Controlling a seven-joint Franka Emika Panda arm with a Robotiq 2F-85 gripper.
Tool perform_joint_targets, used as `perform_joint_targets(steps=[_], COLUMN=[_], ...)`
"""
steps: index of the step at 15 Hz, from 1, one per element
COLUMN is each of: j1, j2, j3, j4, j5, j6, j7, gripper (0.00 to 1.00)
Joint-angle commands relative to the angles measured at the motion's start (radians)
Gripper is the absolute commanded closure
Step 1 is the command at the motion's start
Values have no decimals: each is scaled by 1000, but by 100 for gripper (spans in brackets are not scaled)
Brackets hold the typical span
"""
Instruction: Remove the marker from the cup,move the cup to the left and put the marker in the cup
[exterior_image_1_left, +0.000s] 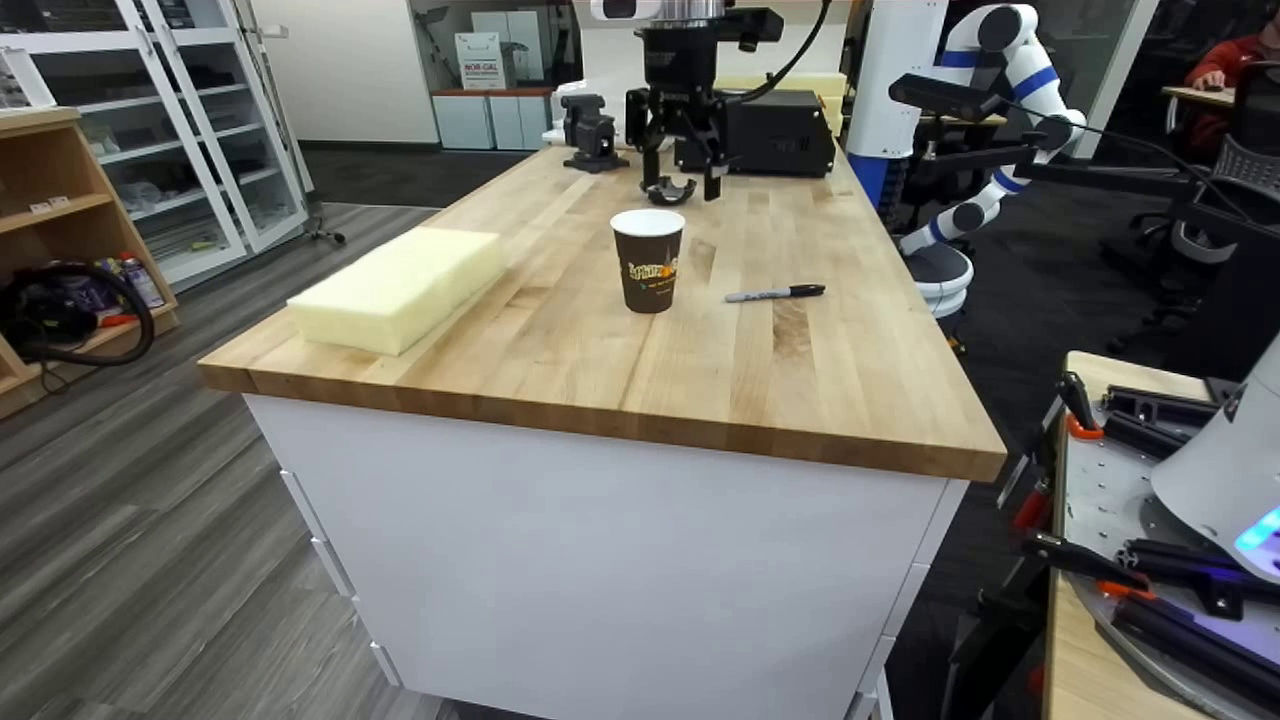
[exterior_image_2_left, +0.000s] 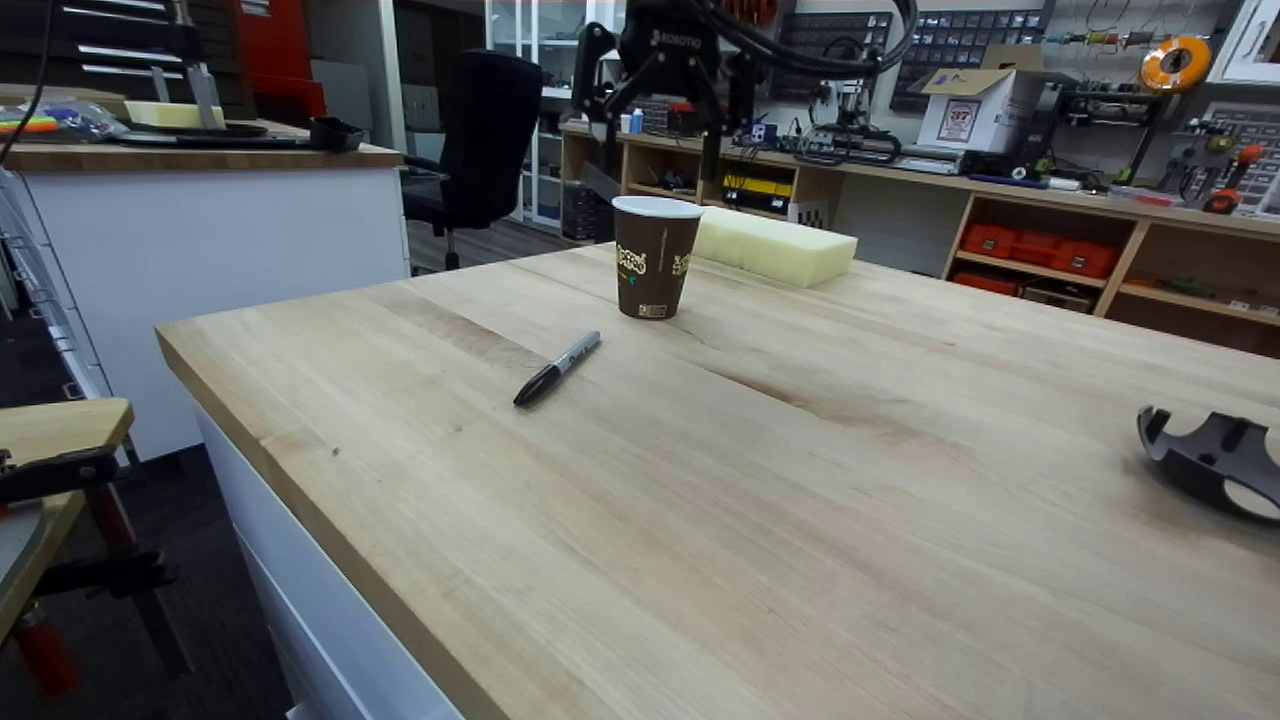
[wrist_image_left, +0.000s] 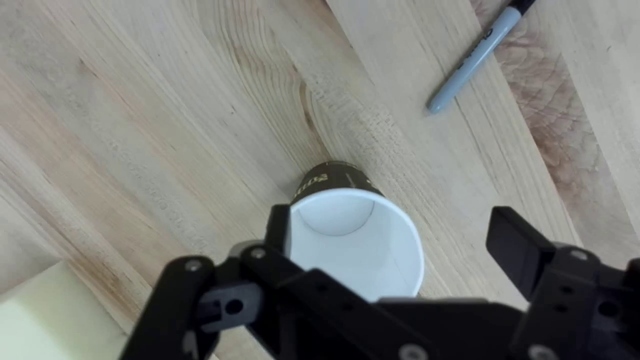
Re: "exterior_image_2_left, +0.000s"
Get black tool wall panel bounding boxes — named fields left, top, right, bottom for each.
left=770, top=6, right=896, bottom=106
left=887, top=6, right=1052, bottom=116

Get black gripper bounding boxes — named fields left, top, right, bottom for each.
left=574, top=0, right=752, bottom=203

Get black shelf rack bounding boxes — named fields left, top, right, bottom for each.
left=0, top=0, right=205, bottom=105

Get wooden sawhorse with clamps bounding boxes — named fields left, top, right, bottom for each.
left=0, top=393, right=192, bottom=703

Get black office chair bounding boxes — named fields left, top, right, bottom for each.
left=400, top=48, right=547, bottom=270

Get pale yellow foam block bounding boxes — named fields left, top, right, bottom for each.
left=692, top=203, right=860, bottom=292

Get beige flat box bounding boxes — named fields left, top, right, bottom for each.
left=121, top=97, right=230, bottom=135

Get white table base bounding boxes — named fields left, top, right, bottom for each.
left=197, top=396, right=466, bottom=720

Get white counter with wooden top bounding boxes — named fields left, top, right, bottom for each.
left=0, top=121, right=417, bottom=463

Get black ring-shaped bracket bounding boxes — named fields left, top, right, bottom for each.
left=1132, top=404, right=1280, bottom=527

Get black bench machine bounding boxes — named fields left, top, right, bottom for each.
left=1015, top=72, right=1174, bottom=176

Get wooden workbench shelving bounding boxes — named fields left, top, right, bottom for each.
left=558, top=116, right=1280, bottom=361

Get red cabinet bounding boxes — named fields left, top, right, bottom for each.
left=235, top=0, right=328, bottom=128

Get brown paper cup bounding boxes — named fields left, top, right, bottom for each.
left=609, top=190, right=707, bottom=325

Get orange tape roll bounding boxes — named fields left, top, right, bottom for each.
left=1136, top=30, right=1217, bottom=97

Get red handled tool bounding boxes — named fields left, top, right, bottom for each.
left=1195, top=135, right=1273, bottom=217

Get white cardboard box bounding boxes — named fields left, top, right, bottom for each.
left=917, top=44, right=1064, bottom=159

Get yellow black tool case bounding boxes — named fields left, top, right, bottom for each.
left=715, top=166, right=801, bottom=218

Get black marker pen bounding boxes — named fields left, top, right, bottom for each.
left=507, top=328, right=606, bottom=410

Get red storage bins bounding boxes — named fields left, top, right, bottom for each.
left=958, top=217, right=1127, bottom=288

